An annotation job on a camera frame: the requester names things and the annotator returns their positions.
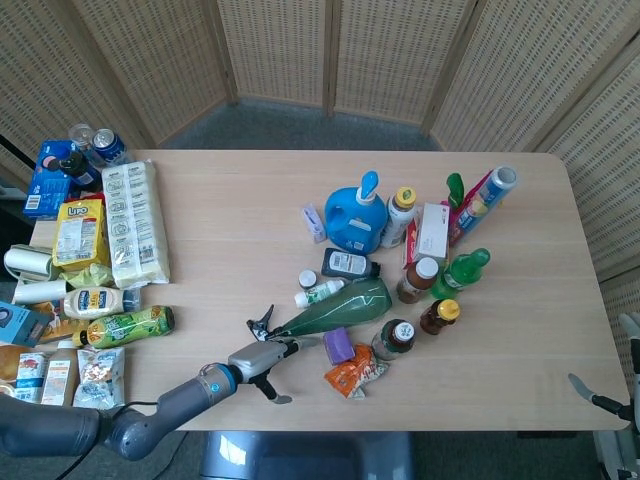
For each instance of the red pink long box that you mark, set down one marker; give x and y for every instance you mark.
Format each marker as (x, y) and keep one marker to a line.
(457, 230)

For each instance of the green spray bottle black trigger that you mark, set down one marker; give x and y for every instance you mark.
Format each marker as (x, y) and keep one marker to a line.
(350, 305)

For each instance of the dark bottle black cap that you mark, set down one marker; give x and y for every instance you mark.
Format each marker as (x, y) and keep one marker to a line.
(80, 170)

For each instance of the white lint roller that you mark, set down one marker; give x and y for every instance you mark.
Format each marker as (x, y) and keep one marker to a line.
(27, 260)

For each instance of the small lavender box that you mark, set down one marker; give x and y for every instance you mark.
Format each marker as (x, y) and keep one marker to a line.
(314, 223)

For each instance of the white packet red print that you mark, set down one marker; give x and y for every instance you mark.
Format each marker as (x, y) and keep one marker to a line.
(31, 375)

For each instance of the blue drink can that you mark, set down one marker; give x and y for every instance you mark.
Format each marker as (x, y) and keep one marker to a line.
(109, 147)

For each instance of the white paper roll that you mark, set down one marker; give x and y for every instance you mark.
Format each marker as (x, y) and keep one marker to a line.
(40, 292)

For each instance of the woven bamboo folding screen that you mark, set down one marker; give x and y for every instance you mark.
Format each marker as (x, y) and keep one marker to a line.
(280, 50)

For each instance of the white cracker pack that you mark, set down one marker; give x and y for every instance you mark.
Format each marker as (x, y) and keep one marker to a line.
(135, 225)

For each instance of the small white green bottle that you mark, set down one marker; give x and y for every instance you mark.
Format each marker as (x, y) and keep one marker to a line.
(317, 293)

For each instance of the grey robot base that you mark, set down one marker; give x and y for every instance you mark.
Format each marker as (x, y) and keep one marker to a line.
(300, 457)

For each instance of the white bottle yellow cap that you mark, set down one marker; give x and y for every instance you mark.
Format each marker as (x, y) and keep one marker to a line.
(397, 220)

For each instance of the white nut snack bag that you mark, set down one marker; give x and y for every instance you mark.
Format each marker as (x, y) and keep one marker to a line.
(100, 375)

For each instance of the green drink bottle lying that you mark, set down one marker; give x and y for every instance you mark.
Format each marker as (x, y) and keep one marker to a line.
(130, 327)

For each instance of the green label tea bottle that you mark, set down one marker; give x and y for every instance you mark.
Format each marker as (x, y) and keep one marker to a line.
(395, 340)

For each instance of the blue detergent jug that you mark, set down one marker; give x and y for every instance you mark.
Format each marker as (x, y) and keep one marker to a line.
(355, 220)

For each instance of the red white box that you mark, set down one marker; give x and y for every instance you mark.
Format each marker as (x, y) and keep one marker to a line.
(410, 240)

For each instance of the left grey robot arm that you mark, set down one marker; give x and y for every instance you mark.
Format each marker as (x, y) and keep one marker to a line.
(190, 400)

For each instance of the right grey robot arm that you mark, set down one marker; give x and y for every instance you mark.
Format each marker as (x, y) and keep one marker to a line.
(625, 460)

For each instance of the blue cookie box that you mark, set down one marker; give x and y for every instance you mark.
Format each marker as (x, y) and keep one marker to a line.
(45, 185)

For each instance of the dark grey squeeze bottle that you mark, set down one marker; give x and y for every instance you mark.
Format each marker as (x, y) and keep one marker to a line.
(347, 262)

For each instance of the honey bottle yellow cap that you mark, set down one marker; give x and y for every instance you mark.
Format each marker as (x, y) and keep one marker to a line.
(439, 317)

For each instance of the blue carton box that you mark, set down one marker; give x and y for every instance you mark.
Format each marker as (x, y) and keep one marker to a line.
(20, 324)

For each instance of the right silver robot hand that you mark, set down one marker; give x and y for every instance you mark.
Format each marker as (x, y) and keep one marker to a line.
(635, 380)

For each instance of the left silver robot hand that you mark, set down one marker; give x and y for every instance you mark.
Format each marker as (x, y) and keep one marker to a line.
(257, 360)

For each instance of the orange snack packet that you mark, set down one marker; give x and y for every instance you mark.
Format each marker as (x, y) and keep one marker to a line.
(350, 375)

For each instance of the yellow biscuit package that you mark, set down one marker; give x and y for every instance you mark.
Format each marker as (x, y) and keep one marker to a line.
(80, 235)

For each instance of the brown tea bottle white cap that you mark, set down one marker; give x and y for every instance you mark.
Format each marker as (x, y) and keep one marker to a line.
(417, 280)

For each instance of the purple box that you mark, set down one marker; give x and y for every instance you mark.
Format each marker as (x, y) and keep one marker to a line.
(338, 345)

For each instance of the small jar silver lid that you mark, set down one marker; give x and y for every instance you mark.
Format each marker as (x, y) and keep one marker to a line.
(308, 279)

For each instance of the green soda bottle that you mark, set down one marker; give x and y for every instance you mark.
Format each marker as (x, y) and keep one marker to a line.
(457, 275)

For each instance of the mayonnaise squeeze bottle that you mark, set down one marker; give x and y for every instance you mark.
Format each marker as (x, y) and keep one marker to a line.
(95, 302)

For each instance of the beige orange labelled package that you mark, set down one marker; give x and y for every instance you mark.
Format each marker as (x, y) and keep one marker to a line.
(59, 375)

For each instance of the white carton box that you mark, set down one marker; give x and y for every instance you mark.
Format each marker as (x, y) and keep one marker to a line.
(432, 232)

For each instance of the light green bag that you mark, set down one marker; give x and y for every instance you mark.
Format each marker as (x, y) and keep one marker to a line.
(92, 275)

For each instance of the orange yellow packet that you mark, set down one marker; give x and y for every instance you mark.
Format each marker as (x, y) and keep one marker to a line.
(62, 331)

